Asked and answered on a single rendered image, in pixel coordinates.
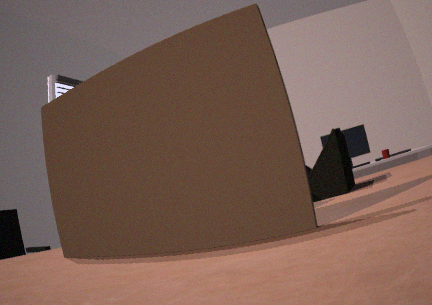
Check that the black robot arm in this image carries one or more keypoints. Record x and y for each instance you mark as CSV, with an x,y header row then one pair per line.
x,y
308,169

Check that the brown flat board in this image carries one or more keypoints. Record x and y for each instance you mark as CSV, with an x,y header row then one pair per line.
x,y
190,143

